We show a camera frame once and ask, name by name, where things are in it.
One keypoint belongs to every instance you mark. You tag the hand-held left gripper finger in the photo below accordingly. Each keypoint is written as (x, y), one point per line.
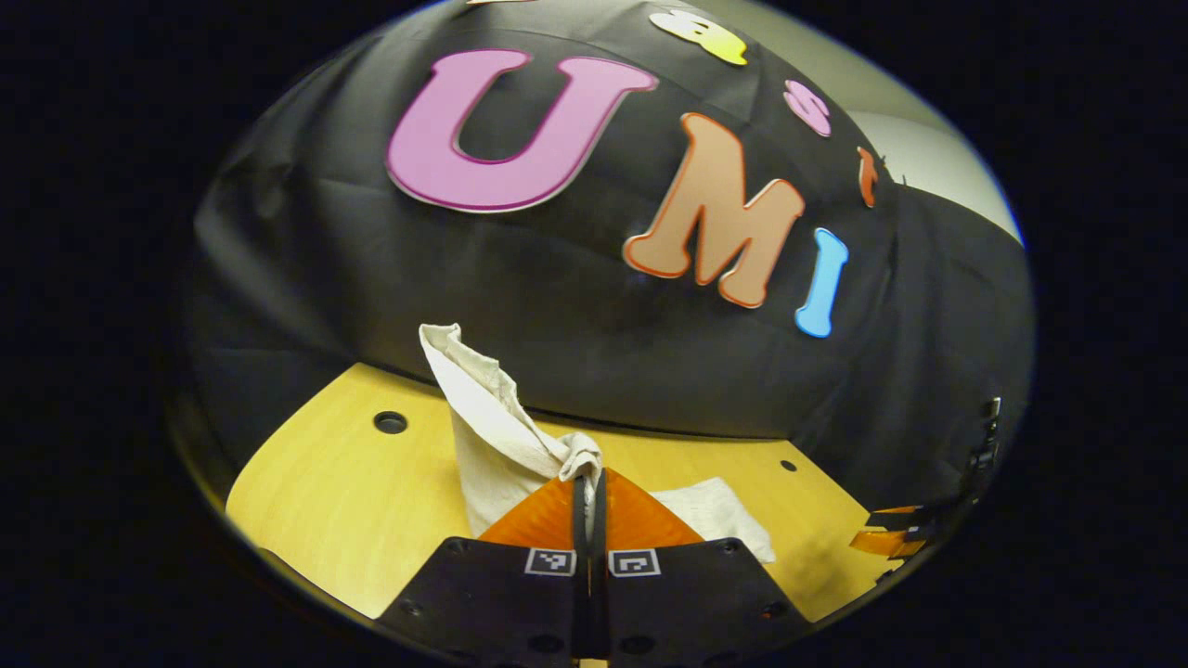
(600, 520)
(582, 520)

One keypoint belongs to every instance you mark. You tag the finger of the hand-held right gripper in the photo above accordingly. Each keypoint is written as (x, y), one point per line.
(886, 545)
(898, 518)

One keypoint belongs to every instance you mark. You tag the cream white jeans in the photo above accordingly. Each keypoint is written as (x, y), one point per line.
(492, 436)

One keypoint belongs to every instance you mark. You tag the black backdrop cloth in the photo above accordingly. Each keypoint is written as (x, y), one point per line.
(557, 306)

